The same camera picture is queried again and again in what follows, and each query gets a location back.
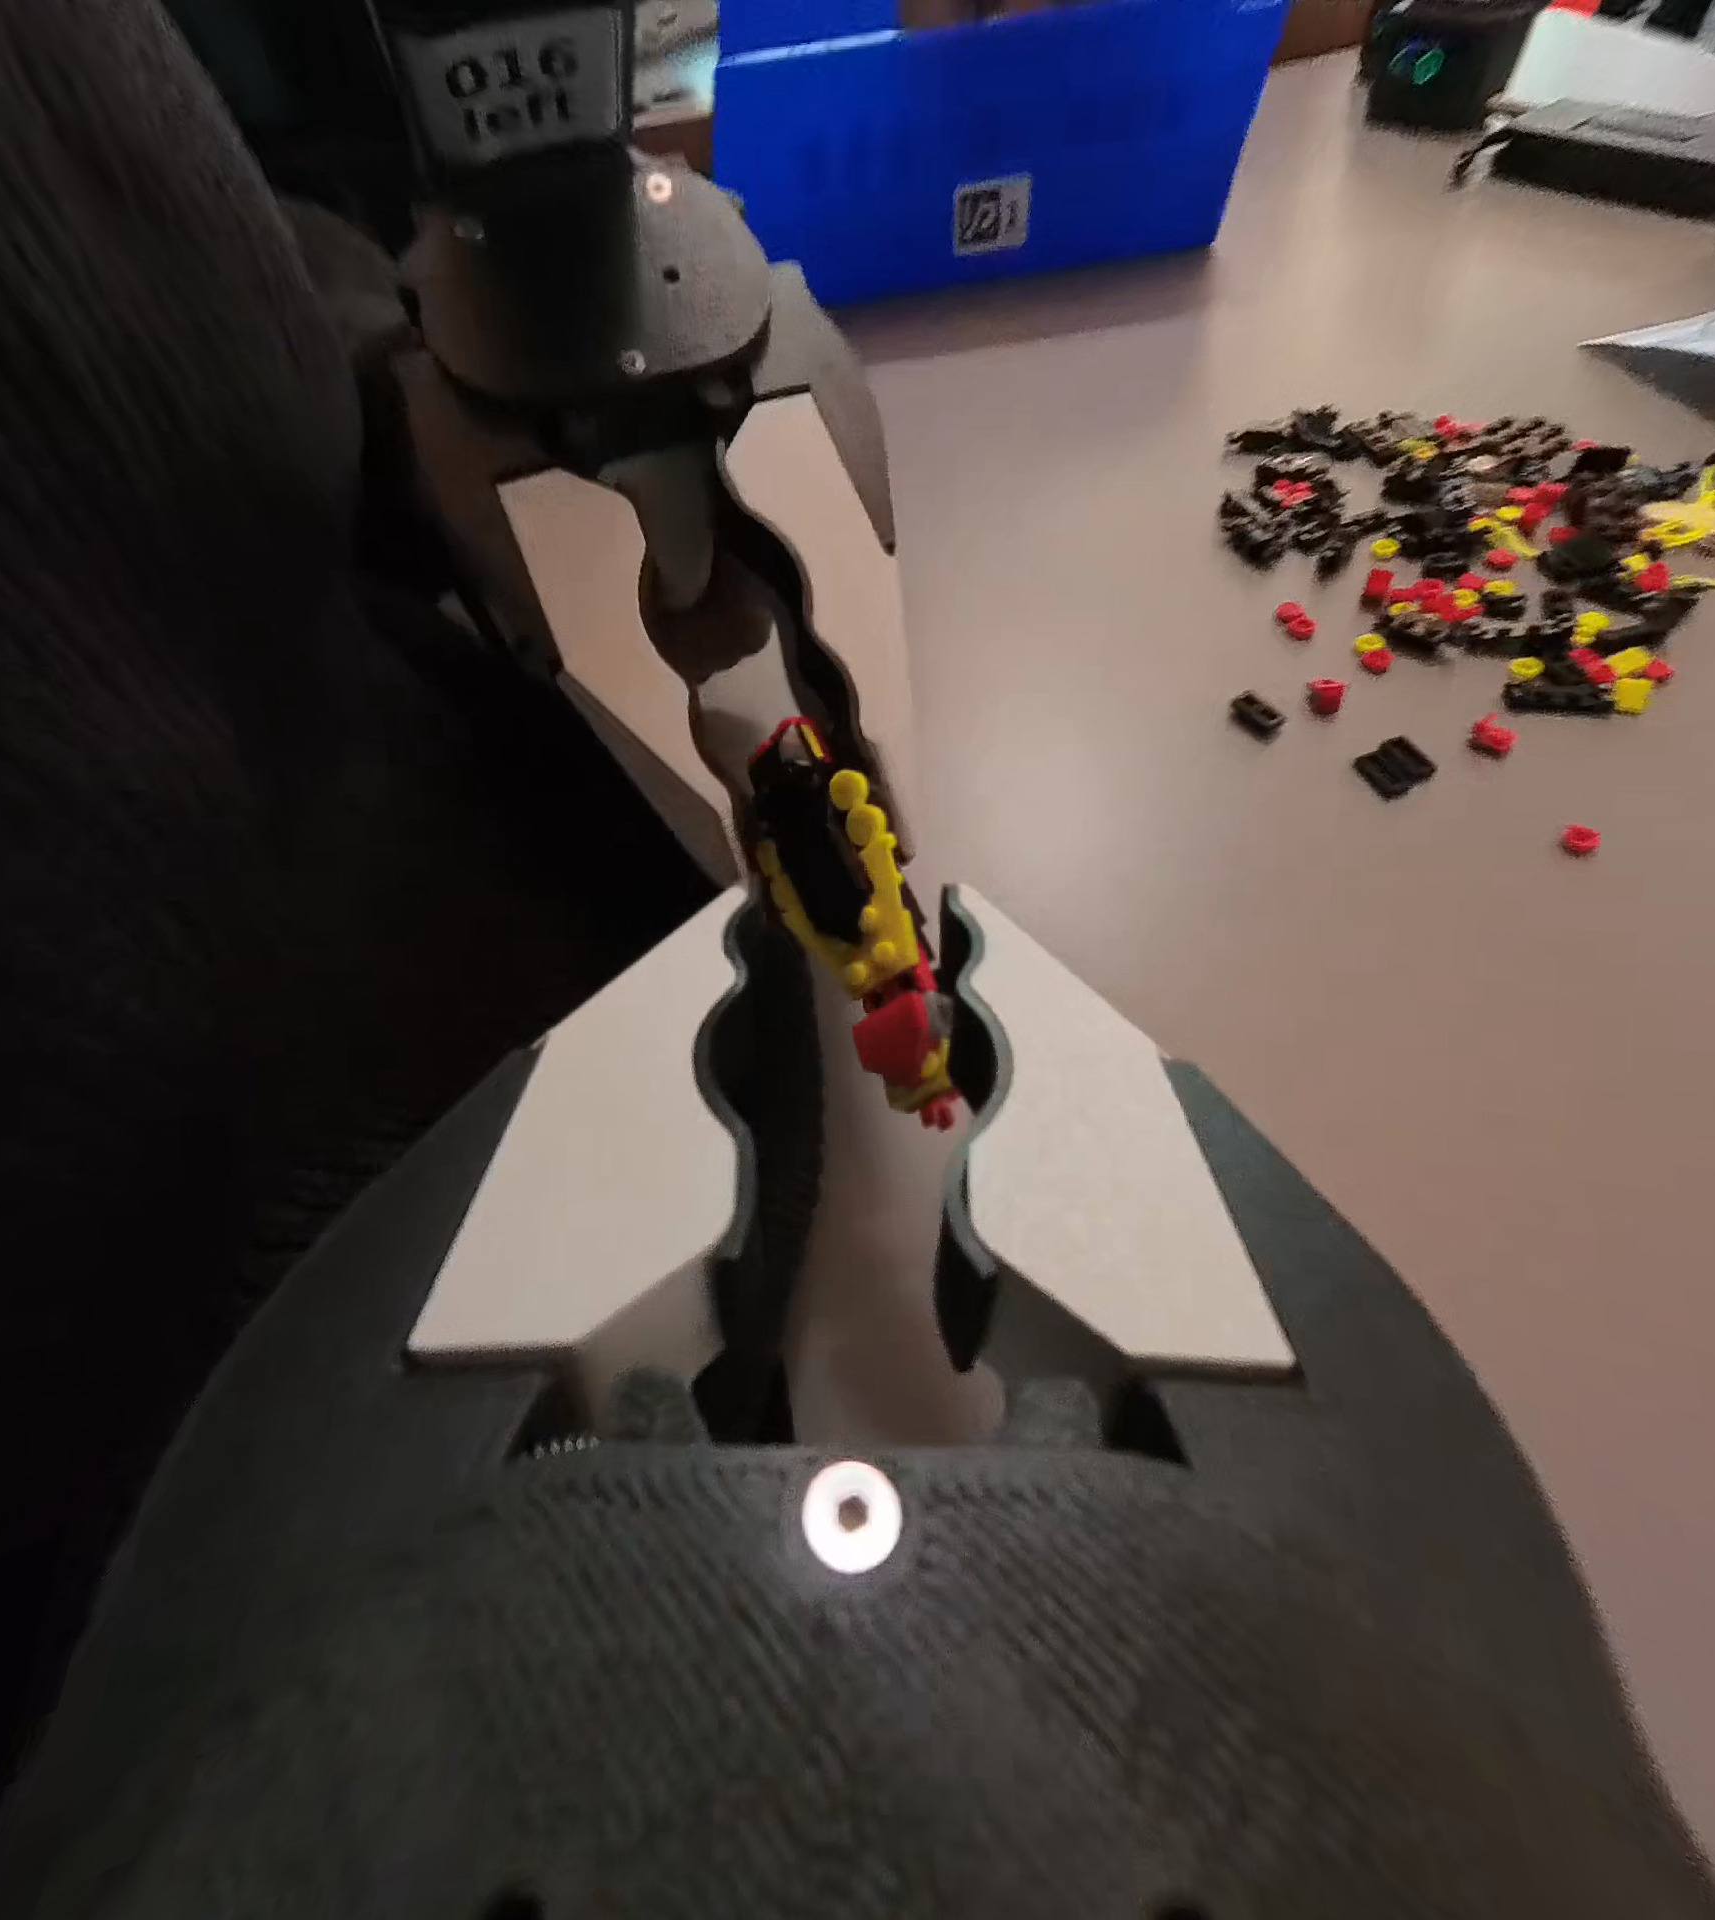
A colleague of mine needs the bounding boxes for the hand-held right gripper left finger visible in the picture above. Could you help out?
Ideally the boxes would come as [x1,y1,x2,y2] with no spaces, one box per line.
[404,888,762,1404]

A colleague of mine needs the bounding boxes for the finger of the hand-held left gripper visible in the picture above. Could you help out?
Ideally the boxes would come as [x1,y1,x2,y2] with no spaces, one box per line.
[494,471,762,890]
[714,391,926,842]

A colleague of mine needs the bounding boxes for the person's black sweater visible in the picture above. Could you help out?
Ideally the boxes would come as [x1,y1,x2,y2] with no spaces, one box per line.
[0,0,740,1920]

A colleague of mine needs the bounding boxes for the black device green light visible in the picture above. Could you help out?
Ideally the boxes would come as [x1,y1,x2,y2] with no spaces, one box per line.
[1360,0,1542,133]

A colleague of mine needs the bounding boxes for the pile of lego pieces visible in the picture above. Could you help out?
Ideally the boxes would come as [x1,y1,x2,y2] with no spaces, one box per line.
[1218,402,1715,760]

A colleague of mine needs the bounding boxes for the blue bin with white tag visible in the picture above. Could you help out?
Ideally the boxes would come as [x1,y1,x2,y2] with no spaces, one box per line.
[712,0,1294,309]

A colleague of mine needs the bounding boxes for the person's left hand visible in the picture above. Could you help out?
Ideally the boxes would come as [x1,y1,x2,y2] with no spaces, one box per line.
[640,569,784,687]

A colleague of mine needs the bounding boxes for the yellow red lego car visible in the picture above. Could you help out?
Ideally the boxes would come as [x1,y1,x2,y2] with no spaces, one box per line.
[744,716,968,1133]

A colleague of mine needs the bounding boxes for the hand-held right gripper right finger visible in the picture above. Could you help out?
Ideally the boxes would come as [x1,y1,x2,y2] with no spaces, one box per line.
[936,881,1302,1381]

